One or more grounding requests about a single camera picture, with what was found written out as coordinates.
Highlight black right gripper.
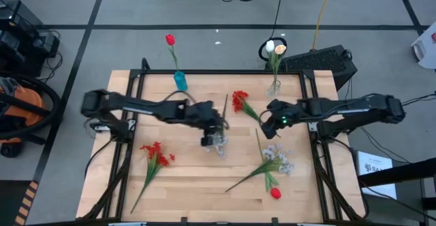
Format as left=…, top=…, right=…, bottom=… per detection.
left=260, top=110, right=302, bottom=140

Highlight white flower bunch green stems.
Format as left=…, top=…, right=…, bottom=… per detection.
left=209, top=93, right=230, bottom=159
left=224, top=144, right=296, bottom=193

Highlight small red flower bunch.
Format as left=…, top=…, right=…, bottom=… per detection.
left=231, top=89, right=263, bottom=123

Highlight red tulip long green stem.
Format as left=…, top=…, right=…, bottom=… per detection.
left=165, top=33, right=180, bottom=73
left=254, top=127, right=283, bottom=201

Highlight large red flower bunch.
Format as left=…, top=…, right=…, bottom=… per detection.
left=129, top=140, right=176, bottom=215

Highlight peach tulip green stem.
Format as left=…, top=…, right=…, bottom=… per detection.
left=272, top=44, right=287, bottom=84

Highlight white tulip green stem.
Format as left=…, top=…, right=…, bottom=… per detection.
left=265, top=39, right=277, bottom=84

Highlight clear glass vase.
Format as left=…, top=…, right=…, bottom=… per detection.
left=265, top=78, right=282, bottom=99

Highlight teal glass vase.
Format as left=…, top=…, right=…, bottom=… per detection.
left=173, top=69, right=189, bottom=92

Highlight black perforated computer case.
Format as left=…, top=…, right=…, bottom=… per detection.
left=265, top=44, right=358, bottom=91

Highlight white printed box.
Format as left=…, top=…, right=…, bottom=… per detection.
left=356, top=150, right=399, bottom=200

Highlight black beam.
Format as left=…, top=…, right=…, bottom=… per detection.
left=357, top=157, right=436, bottom=189

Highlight orange vacuum cleaner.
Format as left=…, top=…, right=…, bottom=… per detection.
left=0, top=76, right=47, bottom=159
left=0, top=72, right=62, bottom=140

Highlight white plastic object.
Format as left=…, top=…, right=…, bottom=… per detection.
left=410, top=30, right=436, bottom=71

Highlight black equipment cases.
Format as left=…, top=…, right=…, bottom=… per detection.
left=0, top=0, right=61, bottom=79

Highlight black mat striped edge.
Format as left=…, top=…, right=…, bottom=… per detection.
left=0, top=180, right=40, bottom=226

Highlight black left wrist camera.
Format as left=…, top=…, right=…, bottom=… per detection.
left=200, top=133, right=219, bottom=148

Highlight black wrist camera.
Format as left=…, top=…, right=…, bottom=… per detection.
left=266, top=98, right=286, bottom=114
left=200, top=133, right=219, bottom=148

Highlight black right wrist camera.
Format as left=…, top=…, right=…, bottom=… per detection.
left=266, top=98, right=286, bottom=114

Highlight black metal table frame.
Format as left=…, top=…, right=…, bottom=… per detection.
left=80, top=57, right=371, bottom=226

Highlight black cable loop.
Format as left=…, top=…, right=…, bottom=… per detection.
left=258, top=36, right=289, bottom=63

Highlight long black cable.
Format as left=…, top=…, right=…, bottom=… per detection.
left=268, top=0, right=286, bottom=39

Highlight yellow cable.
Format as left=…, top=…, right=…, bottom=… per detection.
left=311, top=0, right=338, bottom=52

